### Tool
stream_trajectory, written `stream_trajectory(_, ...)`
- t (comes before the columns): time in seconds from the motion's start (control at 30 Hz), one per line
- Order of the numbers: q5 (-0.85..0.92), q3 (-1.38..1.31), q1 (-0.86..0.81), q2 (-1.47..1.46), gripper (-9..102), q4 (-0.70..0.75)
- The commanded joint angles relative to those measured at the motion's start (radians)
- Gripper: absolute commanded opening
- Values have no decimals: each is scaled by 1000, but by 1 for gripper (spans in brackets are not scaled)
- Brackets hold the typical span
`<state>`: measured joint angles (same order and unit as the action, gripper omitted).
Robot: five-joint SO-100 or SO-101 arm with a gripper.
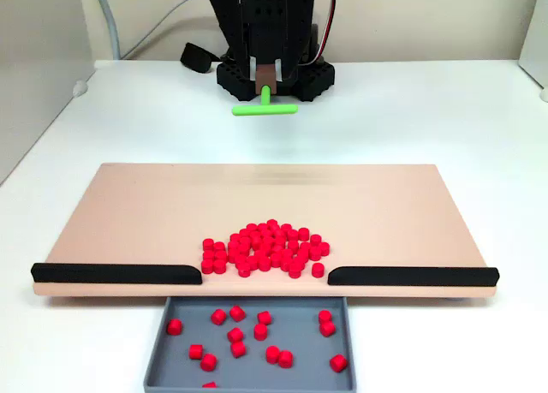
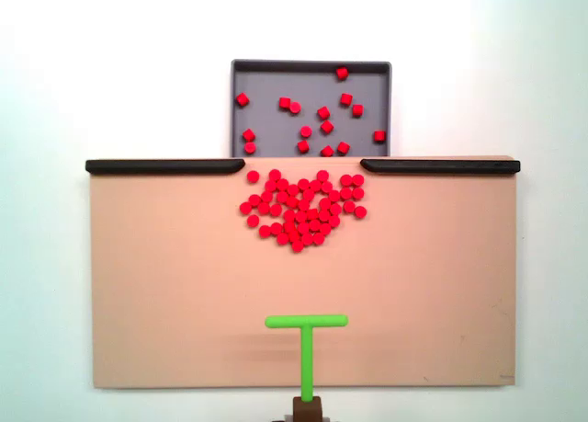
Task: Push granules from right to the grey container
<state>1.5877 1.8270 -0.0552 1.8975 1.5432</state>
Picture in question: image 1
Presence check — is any thin grey cable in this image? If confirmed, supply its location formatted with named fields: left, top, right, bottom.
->
left=121, top=0, right=206, bottom=61

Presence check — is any red white black servo cable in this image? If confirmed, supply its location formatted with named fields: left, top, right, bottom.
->
left=314, top=0, right=337, bottom=65

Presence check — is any black barrier strip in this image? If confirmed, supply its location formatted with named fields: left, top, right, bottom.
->
left=327, top=265, right=500, bottom=288
left=30, top=262, right=203, bottom=286

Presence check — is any thick white cable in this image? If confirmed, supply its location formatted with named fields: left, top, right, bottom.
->
left=94, top=0, right=122, bottom=61

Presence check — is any grey shallow tray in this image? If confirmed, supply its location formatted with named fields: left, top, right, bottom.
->
left=143, top=295, right=358, bottom=393

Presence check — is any beige flat board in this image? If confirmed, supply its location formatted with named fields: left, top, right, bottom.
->
left=32, top=162, right=500, bottom=301

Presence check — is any white box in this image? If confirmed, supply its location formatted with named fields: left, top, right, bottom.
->
left=517, top=0, right=548, bottom=90

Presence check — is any green T pusher brown block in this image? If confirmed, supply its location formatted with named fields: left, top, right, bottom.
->
left=231, top=63, right=299, bottom=117

